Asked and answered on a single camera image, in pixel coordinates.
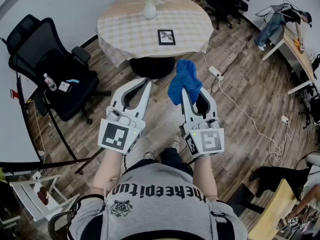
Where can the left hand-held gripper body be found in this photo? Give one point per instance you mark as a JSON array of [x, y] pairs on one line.
[[112, 136]]

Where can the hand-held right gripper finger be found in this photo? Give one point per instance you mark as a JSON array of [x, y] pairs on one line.
[[187, 109], [212, 109]]

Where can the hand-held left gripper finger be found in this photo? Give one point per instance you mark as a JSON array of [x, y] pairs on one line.
[[146, 101], [117, 94]]

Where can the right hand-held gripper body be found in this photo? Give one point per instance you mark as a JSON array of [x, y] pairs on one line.
[[211, 140]]

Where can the blue wiping cloth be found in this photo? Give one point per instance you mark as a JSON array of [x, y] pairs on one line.
[[182, 84]]

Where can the black picture frame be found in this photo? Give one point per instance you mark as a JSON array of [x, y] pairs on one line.
[[166, 37]]

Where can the person's left forearm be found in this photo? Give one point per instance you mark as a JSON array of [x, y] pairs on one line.
[[107, 169]]

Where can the person's right forearm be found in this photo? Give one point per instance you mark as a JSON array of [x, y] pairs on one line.
[[203, 179]]

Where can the person's right shoe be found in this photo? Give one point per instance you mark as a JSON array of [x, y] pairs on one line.
[[175, 146]]

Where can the person's shoe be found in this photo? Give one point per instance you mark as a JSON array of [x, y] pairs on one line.
[[148, 155], [175, 146]]

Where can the white power strip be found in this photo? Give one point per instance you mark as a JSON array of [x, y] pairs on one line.
[[215, 72]]

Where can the person's left shoe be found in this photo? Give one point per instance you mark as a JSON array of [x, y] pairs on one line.
[[148, 155]]

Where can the person's black trousers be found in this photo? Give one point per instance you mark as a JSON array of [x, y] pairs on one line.
[[172, 159]]

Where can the light blue strip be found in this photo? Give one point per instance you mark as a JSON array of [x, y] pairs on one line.
[[73, 80]]

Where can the white patterned card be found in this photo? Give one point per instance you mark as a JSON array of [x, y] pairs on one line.
[[64, 86]]

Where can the beige checked tablecloth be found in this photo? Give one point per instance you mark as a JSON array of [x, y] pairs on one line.
[[130, 31]]

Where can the clear plastic water bottle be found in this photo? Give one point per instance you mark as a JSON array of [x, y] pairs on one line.
[[50, 82]]

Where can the white power adapter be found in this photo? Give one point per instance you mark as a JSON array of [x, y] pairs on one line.
[[285, 119]]

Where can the person's gray printed t-shirt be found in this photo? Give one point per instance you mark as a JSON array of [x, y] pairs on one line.
[[155, 209]]

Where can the white ceramic vase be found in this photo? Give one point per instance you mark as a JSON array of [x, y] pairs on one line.
[[150, 10]]

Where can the dark red item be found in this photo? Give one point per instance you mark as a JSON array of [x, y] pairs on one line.
[[43, 195]]

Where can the white metal rack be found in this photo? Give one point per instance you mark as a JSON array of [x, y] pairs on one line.
[[32, 180]]

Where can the wooden desk with white legs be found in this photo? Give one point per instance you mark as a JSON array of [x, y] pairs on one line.
[[272, 214], [303, 64]]

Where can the black framed whiteboard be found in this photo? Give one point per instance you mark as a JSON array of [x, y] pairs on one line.
[[15, 134]]

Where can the small red object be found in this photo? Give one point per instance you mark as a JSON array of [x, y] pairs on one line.
[[15, 94]]

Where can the orange item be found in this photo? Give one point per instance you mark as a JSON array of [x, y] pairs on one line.
[[297, 42]]

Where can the round pedestal table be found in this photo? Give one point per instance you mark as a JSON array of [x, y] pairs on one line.
[[152, 67]]

